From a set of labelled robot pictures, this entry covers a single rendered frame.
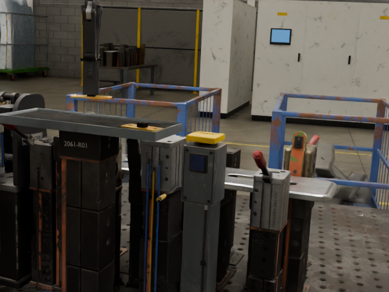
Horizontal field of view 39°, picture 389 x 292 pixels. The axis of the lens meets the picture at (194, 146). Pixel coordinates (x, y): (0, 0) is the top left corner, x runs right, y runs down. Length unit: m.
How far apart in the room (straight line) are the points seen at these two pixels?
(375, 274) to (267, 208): 0.59
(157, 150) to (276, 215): 0.30
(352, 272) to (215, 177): 0.75
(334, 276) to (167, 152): 0.66
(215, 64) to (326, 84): 1.86
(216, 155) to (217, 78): 8.40
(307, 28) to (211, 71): 1.72
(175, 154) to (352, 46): 8.17
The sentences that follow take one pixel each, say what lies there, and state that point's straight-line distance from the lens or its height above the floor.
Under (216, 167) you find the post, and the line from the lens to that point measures 1.05.
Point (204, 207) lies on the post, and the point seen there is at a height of 1.02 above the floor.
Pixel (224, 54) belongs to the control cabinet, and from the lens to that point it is 9.39.
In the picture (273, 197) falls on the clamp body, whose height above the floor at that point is 1.02.
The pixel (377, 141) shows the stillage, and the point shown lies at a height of 0.62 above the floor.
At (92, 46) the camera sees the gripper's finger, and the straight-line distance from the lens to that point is 1.13.
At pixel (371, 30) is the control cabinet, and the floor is 1.57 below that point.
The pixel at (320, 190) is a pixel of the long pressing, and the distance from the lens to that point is 1.35.
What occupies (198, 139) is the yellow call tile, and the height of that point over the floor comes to 1.15.
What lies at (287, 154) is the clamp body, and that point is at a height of 1.04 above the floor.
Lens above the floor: 1.34
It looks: 11 degrees down
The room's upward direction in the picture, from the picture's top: 3 degrees clockwise
